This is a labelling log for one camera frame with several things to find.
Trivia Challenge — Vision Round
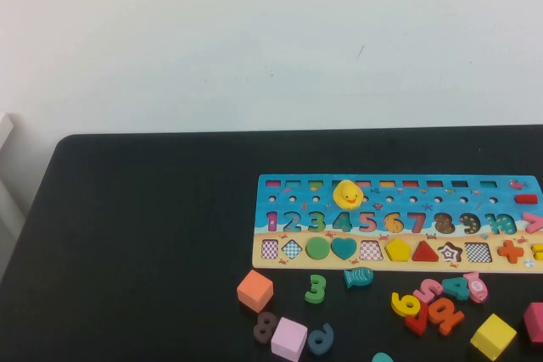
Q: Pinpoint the yellow wooden cube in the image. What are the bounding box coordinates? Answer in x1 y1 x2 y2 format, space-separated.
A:
469 313 518 361

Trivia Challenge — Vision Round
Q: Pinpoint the green circle piece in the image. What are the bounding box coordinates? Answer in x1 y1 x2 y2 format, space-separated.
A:
305 236 331 260

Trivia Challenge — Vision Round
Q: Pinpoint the teal wooden fish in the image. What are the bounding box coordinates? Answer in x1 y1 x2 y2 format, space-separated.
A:
342 267 375 291

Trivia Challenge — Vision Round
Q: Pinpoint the pink wooden cube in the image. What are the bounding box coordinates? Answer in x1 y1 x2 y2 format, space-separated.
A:
270 316 309 362

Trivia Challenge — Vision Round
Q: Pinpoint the red wooden block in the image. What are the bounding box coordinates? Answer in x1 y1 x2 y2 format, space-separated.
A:
522 301 543 344

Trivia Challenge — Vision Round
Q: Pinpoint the yellow pentagon piece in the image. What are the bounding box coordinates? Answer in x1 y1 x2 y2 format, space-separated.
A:
384 237 412 263

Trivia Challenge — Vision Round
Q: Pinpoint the orange wooden cube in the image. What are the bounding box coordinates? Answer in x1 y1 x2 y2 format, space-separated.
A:
236 269 275 315

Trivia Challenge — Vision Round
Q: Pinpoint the blue number nine piece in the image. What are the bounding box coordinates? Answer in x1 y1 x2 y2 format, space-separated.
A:
307 322 335 357

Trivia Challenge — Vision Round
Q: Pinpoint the teal number four piece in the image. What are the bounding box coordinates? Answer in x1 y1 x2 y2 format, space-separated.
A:
440 276 472 302

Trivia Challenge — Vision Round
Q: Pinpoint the orange number ten piece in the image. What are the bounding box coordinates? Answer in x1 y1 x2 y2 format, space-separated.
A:
426 296 466 337

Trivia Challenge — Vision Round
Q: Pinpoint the yellow number six piece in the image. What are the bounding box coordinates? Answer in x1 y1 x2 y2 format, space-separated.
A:
389 292 421 319

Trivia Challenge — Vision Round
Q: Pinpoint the pink greater-than sign piece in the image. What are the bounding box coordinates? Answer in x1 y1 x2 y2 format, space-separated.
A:
522 212 543 235

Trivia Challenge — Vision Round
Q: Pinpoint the yellow rubber duck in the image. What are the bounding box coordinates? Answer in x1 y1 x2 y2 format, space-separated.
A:
333 179 364 210

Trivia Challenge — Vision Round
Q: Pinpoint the red number seven piece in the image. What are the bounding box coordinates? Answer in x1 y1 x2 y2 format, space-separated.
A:
403 302 432 337

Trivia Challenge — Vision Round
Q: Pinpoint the orange plus sign piece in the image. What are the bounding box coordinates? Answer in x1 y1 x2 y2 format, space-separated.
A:
496 239 526 265

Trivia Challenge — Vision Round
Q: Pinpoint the red triangle piece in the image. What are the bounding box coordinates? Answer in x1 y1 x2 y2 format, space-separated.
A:
410 240 440 263

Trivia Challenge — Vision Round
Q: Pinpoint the green number three piece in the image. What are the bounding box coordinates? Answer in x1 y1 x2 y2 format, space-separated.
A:
304 274 327 305

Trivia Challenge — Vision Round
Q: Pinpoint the brown number eight piece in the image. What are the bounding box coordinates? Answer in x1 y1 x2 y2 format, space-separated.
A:
253 310 279 344

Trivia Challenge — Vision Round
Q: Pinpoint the teal heart piece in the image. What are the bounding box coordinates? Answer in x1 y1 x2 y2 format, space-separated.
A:
330 236 359 261

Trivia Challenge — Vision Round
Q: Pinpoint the pink number five piece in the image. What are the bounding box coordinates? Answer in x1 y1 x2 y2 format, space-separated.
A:
411 278 445 304

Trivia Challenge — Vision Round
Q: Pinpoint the pink wooden fish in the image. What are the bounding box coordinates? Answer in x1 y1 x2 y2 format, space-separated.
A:
462 271 489 304

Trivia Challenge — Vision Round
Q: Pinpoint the colourful wooden puzzle board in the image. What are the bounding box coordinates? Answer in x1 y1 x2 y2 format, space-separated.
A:
252 174 543 275

